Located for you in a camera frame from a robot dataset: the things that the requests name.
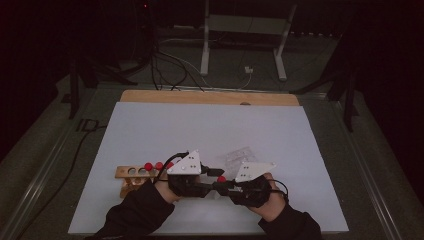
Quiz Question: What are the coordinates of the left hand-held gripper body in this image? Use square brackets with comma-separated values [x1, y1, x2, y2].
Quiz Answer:
[166, 149, 204, 199]

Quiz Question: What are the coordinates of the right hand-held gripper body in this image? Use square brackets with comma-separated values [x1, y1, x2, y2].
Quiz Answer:
[229, 161, 278, 209]

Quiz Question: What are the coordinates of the clear acrylic tube rack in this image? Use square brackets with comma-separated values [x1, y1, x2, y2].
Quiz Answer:
[223, 145, 258, 175]

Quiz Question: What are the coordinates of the wooden test tube rack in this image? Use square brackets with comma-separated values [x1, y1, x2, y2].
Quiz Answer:
[114, 164, 174, 200]

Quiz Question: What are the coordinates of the person's left hand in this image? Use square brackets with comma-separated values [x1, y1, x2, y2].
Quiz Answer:
[154, 179, 183, 205]

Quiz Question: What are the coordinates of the person's right hand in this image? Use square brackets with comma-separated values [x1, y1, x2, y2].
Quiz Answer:
[247, 172, 288, 223]

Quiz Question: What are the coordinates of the black floor stand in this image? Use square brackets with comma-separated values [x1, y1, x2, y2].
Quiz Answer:
[66, 54, 138, 120]
[289, 63, 360, 133]

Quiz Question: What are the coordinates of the left hand-held gripper black cable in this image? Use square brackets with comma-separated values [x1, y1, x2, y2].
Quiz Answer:
[155, 151, 190, 184]

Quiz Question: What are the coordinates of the hand-held gripper black cable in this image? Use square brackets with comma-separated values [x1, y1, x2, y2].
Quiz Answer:
[266, 179, 290, 202]
[155, 151, 190, 184]

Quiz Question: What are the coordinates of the right hand-held gripper black cable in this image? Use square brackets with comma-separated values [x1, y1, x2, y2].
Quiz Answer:
[266, 179, 290, 202]

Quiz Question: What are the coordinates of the white floor cable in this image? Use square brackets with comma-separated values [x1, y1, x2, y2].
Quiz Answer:
[159, 49, 253, 91]

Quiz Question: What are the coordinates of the bundle of black cables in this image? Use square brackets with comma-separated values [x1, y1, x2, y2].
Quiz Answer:
[149, 31, 205, 92]

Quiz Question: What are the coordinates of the long black floor cable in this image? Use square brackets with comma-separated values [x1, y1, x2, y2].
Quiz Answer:
[18, 123, 108, 236]

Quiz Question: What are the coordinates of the white metal frame desk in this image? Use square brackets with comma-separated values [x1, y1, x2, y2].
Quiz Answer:
[199, 0, 298, 82]

